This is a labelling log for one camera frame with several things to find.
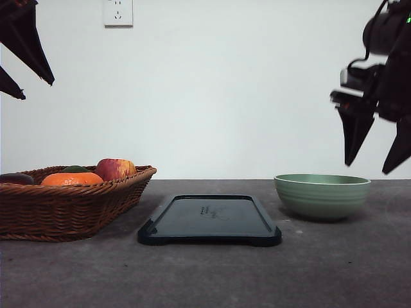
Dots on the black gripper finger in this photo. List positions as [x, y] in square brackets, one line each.
[18, 31]
[401, 150]
[356, 123]
[10, 86]

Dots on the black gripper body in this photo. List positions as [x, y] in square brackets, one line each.
[392, 99]

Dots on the light green ribbed bowl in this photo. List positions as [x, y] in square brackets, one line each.
[321, 196]

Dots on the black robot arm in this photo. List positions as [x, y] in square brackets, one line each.
[387, 33]

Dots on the brown wicker basket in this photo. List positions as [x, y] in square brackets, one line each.
[67, 204]

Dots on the dark purple fruit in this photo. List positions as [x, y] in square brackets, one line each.
[17, 178]

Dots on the green avocado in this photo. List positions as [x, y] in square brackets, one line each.
[75, 169]

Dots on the orange fruit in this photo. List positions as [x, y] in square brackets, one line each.
[71, 179]

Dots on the red yellow apple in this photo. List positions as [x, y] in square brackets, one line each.
[112, 169]

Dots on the dark blue rectangular tray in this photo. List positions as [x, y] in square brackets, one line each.
[210, 219]

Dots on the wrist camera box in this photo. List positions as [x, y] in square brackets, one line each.
[357, 75]

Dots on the white wall socket left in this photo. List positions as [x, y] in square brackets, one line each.
[118, 13]

